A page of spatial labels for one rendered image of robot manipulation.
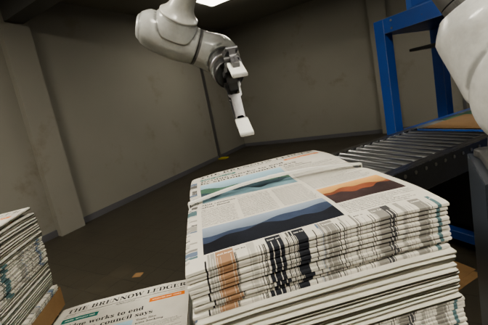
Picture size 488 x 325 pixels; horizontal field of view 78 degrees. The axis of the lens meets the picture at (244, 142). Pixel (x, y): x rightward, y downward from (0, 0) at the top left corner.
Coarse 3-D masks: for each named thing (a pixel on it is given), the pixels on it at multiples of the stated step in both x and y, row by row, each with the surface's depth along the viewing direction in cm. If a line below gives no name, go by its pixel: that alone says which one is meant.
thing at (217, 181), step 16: (272, 160) 65; (288, 160) 61; (304, 160) 59; (320, 160) 57; (336, 160) 55; (208, 176) 64; (224, 176) 60; (240, 176) 57; (256, 176) 55; (192, 192) 53; (208, 192) 51
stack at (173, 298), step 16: (160, 288) 67; (176, 288) 66; (96, 304) 65; (112, 304) 64; (128, 304) 63; (144, 304) 62; (160, 304) 61; (176, 304) 60; (64, 320) 62; (80, 320) 61; (96, 320) 60; (112, 320) 59; (128, 320) 58; (144, 320) 57; (160, 320) 56; (176, 320) 56; (192, 320) 62
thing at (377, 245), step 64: (320, 192) 40; (384, 192) 36; (192, 256) 31; (256, 256) 29; (320, 256) 30; (384, 256) 32; (448, 256) 32; (256, 320) 30; (320, 320) 30; (384, 320) 32; (448, 320) 33
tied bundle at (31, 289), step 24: (24, 216) 60; (0, 240) 52; (24, 240) 58; (0, 264) 50; (24, 264) 56; (0, 288) 50; (24, 288) 55; (48, 288) 63; (0, 312) 49; (24, 312) 54
